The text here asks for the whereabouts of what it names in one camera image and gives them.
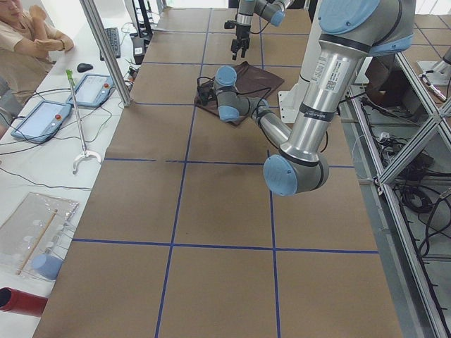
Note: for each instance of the green grabber tool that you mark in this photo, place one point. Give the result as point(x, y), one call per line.
point(86, 153)

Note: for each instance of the blue teach pendant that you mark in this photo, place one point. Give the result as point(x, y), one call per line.
point(43, 122)
point(92, 90)

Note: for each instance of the aluminium frame cabinet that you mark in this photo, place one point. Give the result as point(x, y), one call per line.
point(399, 113)

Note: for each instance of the black keyboard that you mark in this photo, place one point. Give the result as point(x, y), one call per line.
point(112, 34)

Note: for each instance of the blue plastic cup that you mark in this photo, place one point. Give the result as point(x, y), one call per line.
point(47, 266)

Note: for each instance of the aluminium frame post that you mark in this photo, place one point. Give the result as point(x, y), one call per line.
point(97, 28)

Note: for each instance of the red cylinder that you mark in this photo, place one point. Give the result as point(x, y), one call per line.
point(19, 302)

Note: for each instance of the black computer mouse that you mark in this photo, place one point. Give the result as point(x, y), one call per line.
point(84, 67)

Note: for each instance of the dark brown t-shirt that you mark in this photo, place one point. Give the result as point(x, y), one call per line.
point(238, 90)

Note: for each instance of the clear plastic bag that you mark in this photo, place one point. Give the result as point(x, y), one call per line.
point(41, 224)

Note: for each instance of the far blue teach pendant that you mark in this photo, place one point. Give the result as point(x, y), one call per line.
point(92, 90)

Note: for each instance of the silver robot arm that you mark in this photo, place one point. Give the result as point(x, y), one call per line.
point(350, 32)
point(271, 11)

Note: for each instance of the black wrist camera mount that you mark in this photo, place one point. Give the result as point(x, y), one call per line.
point(230, 24)
point(205, 94)

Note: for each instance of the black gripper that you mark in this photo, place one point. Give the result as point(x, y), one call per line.
point(242, 33)

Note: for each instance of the seated person beige shirt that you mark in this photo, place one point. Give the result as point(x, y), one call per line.
point(26, 41)

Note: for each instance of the near blue teach pendant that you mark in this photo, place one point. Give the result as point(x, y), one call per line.
point(43, 122)

